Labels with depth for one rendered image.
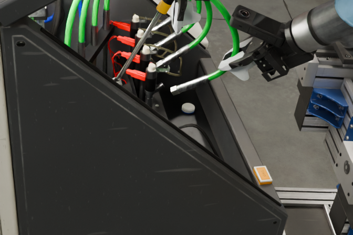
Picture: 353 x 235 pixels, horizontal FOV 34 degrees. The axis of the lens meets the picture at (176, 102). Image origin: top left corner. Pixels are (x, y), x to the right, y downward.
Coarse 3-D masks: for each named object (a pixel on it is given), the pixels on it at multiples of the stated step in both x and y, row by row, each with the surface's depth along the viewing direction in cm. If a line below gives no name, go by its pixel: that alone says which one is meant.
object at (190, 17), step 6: (186, 6) 130; (192, 6) 130; (186, 12) 130; (192, 12) 131; (174, 18) 132; (186, 18) 132; (192, 18) 132; (198, 18) 132; (174, 24) 132; (180, 24) 131; (186, 24) 133; (174, 30) 135; (180, 30) 134
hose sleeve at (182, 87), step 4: (204, 76) 129; (192, 80) 131; (196, 80) 130; (200, 80) 130; (204, 80) 129; (208, 80) 129; (180, 84) 132; (184, 84) 131; (188, 84) 131; (192, 84) 131; (196, 84) 130; (200, 84) 130; (180, 88) 132; (184, 88) 131; (188, 88) 131; (180, 92) 133
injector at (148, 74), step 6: (150, 72) 139; (156, 72) 140; (150, 78) 140; (156, 78) 141; (144, 84) 143; (150, 84) 142; (162, 84) 143; (144, 90) 144; (150, 90) 143; (156, 90) 144; (150, 96) 144; (150, 102) 145
